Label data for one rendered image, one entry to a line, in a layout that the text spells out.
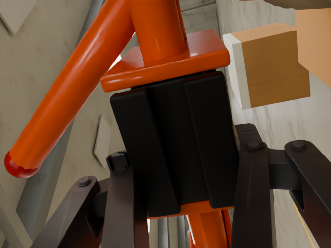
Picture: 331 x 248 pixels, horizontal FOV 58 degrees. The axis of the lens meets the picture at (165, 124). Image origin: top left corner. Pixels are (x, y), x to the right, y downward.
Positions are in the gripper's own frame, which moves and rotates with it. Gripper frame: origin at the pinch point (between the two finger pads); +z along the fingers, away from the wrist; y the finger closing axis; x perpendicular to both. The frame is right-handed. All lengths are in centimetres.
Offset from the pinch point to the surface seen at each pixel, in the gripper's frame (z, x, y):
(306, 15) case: 16.9, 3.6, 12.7
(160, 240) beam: 784, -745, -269
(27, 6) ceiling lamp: 497, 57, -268
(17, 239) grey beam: 177, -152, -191
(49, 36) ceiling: 550, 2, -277
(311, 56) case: 16.3, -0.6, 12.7
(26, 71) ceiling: 434, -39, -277
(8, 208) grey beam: 183, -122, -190
